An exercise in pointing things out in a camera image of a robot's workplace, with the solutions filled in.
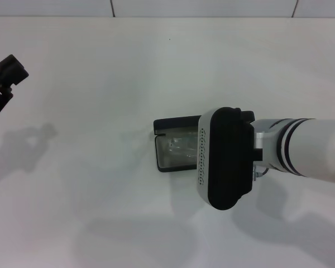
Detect right gripper cable with plug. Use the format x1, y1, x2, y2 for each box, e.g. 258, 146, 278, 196
252, 166, 269, 181

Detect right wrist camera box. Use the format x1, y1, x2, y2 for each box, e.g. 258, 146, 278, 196
195, 106, 255, 210

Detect black glasses case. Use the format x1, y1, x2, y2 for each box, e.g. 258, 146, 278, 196
152, 110, 255, 173

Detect clear white-framed glasses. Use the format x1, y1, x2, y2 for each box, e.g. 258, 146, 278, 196
166, 133, 199, 163

